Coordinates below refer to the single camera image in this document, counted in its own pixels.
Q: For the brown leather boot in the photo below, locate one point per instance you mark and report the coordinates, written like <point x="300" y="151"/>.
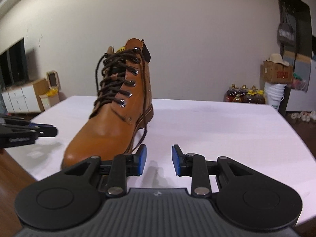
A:
<point x="103" y="128"/>

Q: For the dark brown shoelace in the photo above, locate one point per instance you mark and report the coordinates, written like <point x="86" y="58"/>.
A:
<point x="112" y="77"/>

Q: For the white plastic bucket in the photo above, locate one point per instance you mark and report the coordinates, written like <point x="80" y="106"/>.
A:
<point x="274" y="96"/>

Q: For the white wooden television cabinet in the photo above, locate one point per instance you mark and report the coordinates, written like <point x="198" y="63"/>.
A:
<point x="22" y="98"/>

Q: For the beige trash bin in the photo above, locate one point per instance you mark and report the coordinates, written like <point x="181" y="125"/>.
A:
<point x="50" y="96"/>

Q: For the dark bottle with yellow label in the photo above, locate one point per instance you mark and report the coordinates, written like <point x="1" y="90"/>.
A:
<point x="260" y="97"/>
<point x="249" y="96"/>

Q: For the colourful plastic bag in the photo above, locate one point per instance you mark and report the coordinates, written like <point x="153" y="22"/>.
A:
<point x="300" y="82"/>

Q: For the beige straw hat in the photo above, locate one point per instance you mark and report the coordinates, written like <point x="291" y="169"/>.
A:
<point x="277" y="59"/>

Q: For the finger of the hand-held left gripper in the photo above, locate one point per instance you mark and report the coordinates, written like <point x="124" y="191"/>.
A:
<point x="37" y="126"/>
<point x="48" y="132"/>

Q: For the row of small shoes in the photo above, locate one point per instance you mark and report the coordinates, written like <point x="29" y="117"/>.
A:
<point x="302" y="116"/>

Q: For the grey hanging bag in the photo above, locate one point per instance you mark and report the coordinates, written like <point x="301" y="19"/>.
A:
<point x="286" y="33"/>

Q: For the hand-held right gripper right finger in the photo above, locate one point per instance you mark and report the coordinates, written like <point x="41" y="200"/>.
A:
<point x="175" y="160"/>

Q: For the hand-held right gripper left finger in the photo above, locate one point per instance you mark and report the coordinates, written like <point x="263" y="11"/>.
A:
<point x="142" y="159"/>

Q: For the dark and white hallway cabinet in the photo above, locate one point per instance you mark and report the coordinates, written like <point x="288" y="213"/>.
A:
<point x="302" y="17"/>

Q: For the black flat television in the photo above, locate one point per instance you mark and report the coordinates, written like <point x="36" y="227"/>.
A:
<point x="13" y="64"/>

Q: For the cardboard box with red label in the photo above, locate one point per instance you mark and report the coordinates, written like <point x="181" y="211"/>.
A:
<point x="277" y="74"/>

